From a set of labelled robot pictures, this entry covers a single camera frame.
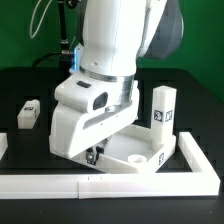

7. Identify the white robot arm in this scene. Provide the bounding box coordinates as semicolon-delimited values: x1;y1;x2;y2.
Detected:
49;0;184;159

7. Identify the white L-shaped obstacle fixture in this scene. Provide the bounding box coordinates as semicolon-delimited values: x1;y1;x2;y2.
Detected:
0;132;220;199

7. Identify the white part at left edge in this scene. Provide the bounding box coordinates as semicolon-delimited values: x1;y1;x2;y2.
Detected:
0;133;8;160

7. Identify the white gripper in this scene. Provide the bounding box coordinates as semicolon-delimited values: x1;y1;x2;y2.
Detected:
49;82;139;165

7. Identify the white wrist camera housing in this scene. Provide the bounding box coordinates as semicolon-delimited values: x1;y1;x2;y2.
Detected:
55;72;109;113

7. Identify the white desk tabletop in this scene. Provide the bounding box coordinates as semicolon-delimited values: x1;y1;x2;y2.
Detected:
72;125;176;174

